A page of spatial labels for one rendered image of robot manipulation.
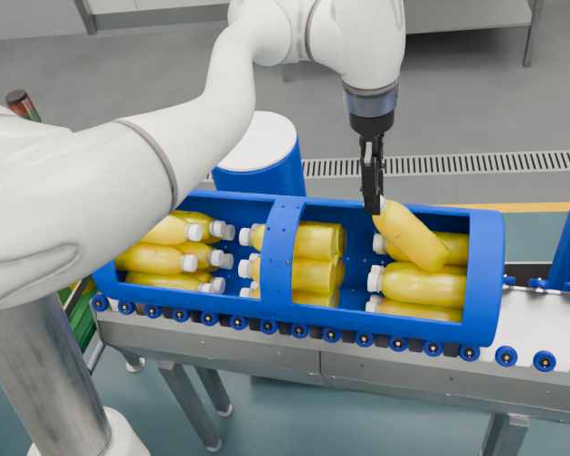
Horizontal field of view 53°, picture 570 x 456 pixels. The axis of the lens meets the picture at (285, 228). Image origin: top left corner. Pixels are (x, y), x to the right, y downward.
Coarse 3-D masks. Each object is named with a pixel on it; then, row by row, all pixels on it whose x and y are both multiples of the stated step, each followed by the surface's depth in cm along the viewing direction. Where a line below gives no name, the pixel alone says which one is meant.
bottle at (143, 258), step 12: (132, 252) 130; (144, 252) 130; (156, 252) 129; (168, 252) 129; (180, 252) 130; (120, 264) 132; (132, 264) 131; (144, 264) 130; (156, 264) 129; (168, 264) 128; (180, 264) 129
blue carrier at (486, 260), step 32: (192, 192) 130; (224, 192) 130; (288, 224) 117; (352, 224) 136; (448, 224) 129; (480, 224) 110; (288, 256) 115; (352, 256) 139; (384, 256) 137; (480, 256) 106; (128, 288) 128; (160, 288) 126; (288, 288) 116; (352, 288) 138; (480, 288) 106; (288, 320) 124; (320, 320) 120; (352, 320) 116; (384, 320) 114; (416, 320) 111; (480, 320) 107
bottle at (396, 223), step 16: (384, 208) 109; (400, 208) 109; (384, 224) 109; (400, 224) 109; (416, 224) 110; (400, 240) 110; (416, 240) 111; (432, 240) 112; (416, 256) 113; (432, 256) 113; (448, 256) 115
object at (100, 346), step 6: (96, 348) 214; (102, 348) 215; (96, 354) 212; (90, 360) 211; (96, 360) 211; (132, 360) 237; (138, 360) 241; (144, 360) 244; (90, 366) 209; (132, 366) 242; (138, 366) 242; (90, 372) 151; (132, 372) 241
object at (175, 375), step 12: (168, 372) 169; (180, 372) 174; (168, 384) 176; (180, 384) 174; (180, 396) 181; (192, 396) 184; (192, 408) 186; (204, 408) 196; (192, 420) 194; (204, 420) 197; (204, 432) 201; (216, 432) 210; (204, 444) 210; (216, 444) 211
